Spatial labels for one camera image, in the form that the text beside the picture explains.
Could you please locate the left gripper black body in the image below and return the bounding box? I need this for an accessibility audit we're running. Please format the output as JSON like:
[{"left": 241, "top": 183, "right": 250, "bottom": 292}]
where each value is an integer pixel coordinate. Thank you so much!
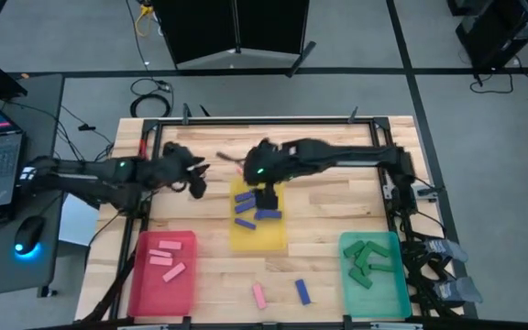
[{"left": 148, "top": 141, "right": 199, "bottom": 192}]

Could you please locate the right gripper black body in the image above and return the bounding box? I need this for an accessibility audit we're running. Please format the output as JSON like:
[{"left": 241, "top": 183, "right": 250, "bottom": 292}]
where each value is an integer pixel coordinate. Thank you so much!
[{"left": 244, "top": 137, "right": 295, "bottom": 187}]

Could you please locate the yellow translucent plastic bin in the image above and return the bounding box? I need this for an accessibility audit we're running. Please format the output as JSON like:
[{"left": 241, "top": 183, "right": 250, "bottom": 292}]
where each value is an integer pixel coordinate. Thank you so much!
[{"left": 228, "top": 176, "right": 289, "bottom": 253}]

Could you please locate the white sheet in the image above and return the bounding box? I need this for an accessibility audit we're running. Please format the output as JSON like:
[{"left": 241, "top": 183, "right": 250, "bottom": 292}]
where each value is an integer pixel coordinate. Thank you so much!
[{"left": 57, "top": 194, "right": 101, "bottom": 248}]

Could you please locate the red translucent plastic bin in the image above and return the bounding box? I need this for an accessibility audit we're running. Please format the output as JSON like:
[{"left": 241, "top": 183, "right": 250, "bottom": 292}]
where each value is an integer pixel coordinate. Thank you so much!
[{"left": 127, "top": 229, "right": 199, "bottom": 318}]

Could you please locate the grey side table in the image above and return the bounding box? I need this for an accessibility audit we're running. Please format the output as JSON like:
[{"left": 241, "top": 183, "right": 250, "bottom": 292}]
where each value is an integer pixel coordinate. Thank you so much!
[{"left": 0, "top": 72, "right": 66, "bottom": 299}]

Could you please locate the black folding room divider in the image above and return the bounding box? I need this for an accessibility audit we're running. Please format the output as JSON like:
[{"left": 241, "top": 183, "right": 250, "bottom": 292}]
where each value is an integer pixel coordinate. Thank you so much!
[{"left": 151, "top": 0, "right": 318, "bottom": 79}]

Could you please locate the green translucent plastic bin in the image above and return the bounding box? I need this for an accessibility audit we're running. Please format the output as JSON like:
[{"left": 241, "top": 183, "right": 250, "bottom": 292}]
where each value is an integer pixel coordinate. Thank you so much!
[{"left": 338, "top": 230, "right": 413, "bottom": 320}]

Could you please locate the black computer mouse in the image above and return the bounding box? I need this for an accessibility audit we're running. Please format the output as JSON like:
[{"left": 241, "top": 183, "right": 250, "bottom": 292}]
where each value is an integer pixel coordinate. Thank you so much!
[{"left": 13, "top": 214, "right": 47, "bottom": 258}]

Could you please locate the black equipment cabinet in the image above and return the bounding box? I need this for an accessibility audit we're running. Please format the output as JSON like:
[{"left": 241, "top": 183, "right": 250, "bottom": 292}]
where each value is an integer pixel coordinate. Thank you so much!
[{"left": 446, "top": 0, "right": 528, "bottom": 72}]

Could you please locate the black aluminium table frame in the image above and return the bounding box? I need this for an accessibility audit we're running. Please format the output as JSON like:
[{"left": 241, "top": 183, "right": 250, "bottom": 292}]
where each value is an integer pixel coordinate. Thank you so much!
[{"left": 78, "top": 115, "right": 479, "bottom": 330}]

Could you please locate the coiled black floor cable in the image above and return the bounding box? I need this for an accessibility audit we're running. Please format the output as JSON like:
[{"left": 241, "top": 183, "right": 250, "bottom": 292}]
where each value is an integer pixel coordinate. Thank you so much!
[{"left": 124, "top": 0, "right": 176, "bottom": 119}]

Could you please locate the black cable with adapter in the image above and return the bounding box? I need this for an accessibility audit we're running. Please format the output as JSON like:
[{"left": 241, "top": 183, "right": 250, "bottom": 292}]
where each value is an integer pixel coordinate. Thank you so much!
[{"left": 57, "top": 103, "right": 115, "bottom": 161}]

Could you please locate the yellow cable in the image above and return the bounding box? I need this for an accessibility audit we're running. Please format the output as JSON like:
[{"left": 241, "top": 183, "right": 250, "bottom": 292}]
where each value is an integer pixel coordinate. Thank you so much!
[{"left": 135, "top": 3, "right": 155, "bottom": 38}]

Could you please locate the black cable bundle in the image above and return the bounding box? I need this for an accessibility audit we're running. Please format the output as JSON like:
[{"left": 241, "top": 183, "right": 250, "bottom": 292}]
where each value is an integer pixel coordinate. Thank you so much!
[{"left": 394, "top": 208, "right": 460, "bottom": 317}]

